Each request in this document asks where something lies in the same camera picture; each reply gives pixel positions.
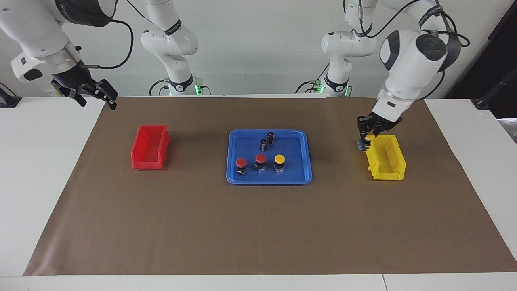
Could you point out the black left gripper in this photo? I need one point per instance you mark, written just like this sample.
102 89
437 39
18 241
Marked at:
381 123

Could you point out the small black cylinder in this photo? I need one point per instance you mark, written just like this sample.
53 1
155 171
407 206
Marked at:
271 137
263 144

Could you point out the black background panel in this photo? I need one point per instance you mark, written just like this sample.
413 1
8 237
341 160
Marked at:
497 60

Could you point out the red plastic bin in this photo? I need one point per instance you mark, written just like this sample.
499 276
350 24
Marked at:
149 165

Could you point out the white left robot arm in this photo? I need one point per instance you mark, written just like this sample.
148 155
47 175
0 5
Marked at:
408 64

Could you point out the yellow plastic bin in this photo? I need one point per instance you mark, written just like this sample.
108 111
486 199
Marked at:
394 174

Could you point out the yellow push button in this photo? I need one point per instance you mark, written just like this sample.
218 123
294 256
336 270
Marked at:
279 159
363 146

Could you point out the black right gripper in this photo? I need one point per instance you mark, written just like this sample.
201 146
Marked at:
74 81

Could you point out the brown paper mat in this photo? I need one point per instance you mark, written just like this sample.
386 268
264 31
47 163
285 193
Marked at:
258 226

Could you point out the red push button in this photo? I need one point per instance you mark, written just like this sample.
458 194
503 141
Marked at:
241 162
261 158

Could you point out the blue plastic tray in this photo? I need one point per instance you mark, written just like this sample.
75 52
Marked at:
291 169

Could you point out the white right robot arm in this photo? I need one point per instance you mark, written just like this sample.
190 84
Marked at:
36 28

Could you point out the black stand pole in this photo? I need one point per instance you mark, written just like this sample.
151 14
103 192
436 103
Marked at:
490 95

